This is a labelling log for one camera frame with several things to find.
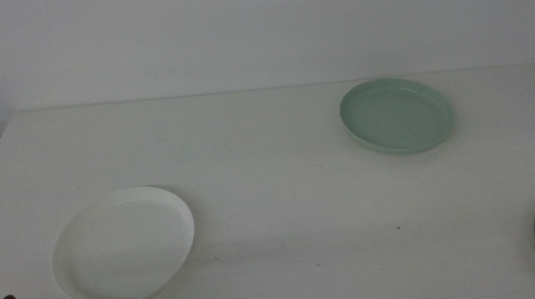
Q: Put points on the white shallow bowl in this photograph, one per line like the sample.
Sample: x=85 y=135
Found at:
x=123 y=249

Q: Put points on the green shallow bowl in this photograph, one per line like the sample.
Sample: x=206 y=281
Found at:
x=396 y=116

